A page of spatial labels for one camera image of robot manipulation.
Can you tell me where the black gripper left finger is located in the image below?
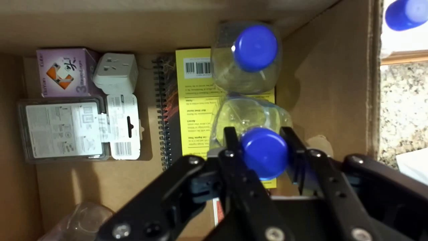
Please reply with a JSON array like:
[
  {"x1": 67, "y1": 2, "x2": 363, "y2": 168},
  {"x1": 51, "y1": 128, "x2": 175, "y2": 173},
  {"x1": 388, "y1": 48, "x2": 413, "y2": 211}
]
[{"x1": 95, "y1": 126, "x2": 286, "y2": 241}]

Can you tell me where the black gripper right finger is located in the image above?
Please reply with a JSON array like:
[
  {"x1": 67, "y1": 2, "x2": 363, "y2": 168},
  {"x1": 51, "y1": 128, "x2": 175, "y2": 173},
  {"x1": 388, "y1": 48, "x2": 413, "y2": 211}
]
[{"x1": 281, "y1": 126, "x2": 428, "y2": 241}]

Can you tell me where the blue capped water bottle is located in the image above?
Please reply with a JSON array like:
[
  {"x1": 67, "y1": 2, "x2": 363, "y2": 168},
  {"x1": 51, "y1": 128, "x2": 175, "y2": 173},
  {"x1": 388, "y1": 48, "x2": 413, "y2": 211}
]
[
  {"x1": 207, "y1": 95, "x2": 293, "y2": 181},
  {"x1": 210, "y1": 19, "x2": 285, "y2": 96},
  {"x1": 384, "y1": 0, "x2": 428, "y2": 32}
]

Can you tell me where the white storage cardboard box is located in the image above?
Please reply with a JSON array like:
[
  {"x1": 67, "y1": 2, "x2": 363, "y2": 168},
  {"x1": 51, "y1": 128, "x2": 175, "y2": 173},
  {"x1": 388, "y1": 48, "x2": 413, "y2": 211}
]
[{"x1": 0, "y1": 0, "x2": 385, "y2": 241}]

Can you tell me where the small purple box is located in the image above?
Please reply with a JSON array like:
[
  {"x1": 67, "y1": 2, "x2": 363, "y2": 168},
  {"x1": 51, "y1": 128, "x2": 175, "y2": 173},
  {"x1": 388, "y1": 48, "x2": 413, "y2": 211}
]
[{"x1": 35, "y1": 47, "x2": 99, "y2": 99}]

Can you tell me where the yellow spiral notebook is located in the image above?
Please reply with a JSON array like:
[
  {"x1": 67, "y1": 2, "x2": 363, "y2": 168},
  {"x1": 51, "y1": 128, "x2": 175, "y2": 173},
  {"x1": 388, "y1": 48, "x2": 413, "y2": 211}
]
[{"x1": 151, "y1": 47, "x2": 280, "y2": 191}]

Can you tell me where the clear blister pack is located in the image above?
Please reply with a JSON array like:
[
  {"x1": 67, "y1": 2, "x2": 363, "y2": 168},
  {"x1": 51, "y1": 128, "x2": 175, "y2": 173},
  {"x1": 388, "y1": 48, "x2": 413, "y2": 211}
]
[{"x1": 18, "y1": 92, "x2": 145, "y2": 162}]

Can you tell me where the white plug adapter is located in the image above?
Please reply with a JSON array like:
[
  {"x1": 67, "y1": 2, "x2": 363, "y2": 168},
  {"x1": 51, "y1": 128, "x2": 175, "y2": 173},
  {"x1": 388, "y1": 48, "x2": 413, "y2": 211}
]
[{"x1": 91, "y1": 52, "x2": 139, "y2": 96}]

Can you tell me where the white printed paper sheet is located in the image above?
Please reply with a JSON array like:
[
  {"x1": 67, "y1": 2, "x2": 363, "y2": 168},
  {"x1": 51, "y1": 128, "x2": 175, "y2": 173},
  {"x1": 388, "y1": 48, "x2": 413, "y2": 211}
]
[{"x1": 380, "y1": 0, "x2": 428, "y2": 57}]

